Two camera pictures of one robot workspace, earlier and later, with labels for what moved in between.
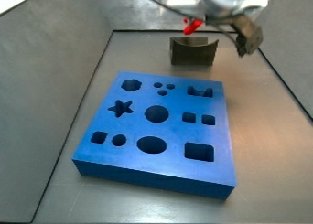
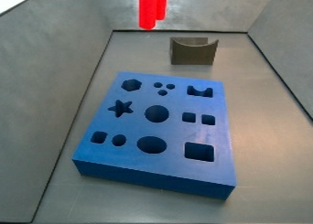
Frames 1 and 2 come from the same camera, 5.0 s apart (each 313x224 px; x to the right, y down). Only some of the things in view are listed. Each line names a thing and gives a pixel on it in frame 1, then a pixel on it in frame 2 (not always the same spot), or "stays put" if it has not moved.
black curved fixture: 192,51 stays put
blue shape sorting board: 160,134 stays put
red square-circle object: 192,26 -> 153,7
